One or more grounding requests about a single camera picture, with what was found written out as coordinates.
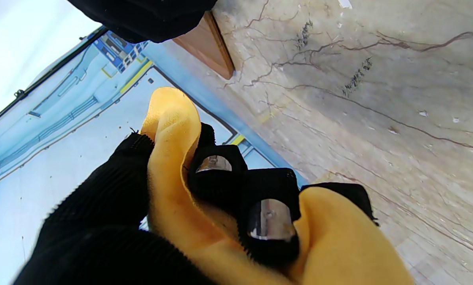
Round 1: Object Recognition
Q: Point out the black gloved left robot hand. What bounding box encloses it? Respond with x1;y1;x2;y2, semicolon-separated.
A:
14;123;379;285

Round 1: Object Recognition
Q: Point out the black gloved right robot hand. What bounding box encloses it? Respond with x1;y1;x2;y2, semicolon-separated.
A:
67;0;218;44

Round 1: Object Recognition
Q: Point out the yellow cloth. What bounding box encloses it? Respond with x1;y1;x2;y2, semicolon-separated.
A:
141;87;415;285

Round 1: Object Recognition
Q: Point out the brown wooden tray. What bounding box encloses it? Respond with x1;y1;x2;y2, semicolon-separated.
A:
172;11;235;80

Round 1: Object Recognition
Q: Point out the printed warehouse backdrop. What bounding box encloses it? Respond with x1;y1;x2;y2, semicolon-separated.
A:
0;0;310;285

